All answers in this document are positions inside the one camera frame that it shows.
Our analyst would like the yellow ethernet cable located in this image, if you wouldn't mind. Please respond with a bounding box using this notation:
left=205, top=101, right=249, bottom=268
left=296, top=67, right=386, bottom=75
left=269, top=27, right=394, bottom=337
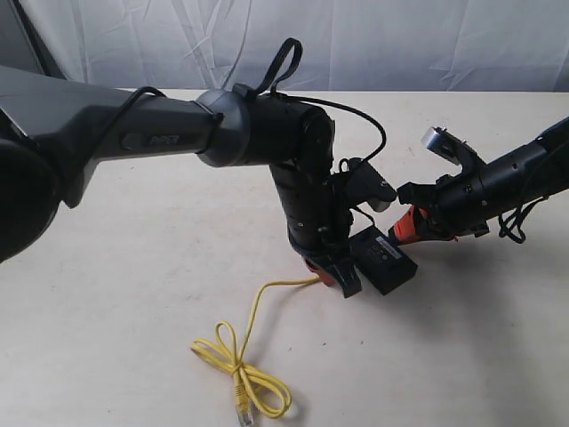
left=189, top=275, right=321, bottom=424

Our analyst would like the black rectangular adapter box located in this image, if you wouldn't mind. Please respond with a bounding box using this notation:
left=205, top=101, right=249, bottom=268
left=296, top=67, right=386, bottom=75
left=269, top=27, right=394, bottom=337
left=349, top=226, right=418, bottom=295

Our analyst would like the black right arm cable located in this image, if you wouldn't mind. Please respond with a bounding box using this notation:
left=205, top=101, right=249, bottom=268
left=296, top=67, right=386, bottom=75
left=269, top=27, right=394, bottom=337
left=497, top=195, right=552, bottom=245

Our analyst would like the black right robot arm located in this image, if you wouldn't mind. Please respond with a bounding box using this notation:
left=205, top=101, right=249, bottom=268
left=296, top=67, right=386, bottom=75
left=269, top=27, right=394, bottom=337
left=388, top=119, right=568, bottom=246

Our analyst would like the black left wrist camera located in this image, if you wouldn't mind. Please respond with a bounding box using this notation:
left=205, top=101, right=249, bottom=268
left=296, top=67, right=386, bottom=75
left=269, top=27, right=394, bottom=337
left=333, top=157, right=397, bottom=213

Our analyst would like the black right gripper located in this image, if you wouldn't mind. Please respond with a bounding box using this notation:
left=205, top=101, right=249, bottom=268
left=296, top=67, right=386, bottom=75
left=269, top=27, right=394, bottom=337
left=388, top=166, right=491, bottom=246

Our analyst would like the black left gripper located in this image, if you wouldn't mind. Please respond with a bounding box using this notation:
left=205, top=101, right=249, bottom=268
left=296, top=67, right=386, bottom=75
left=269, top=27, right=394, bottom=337
left=273, top=168, right=362, bottom=298

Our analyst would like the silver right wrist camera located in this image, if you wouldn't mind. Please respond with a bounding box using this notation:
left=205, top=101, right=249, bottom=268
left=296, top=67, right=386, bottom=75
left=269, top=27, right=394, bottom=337
left=421, top=126, right=482, bottom=171

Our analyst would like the white backdrop curtain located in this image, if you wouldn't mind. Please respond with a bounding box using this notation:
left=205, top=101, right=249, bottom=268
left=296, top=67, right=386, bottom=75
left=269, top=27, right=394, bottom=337
left=0, top=0, right=569, bottom=93

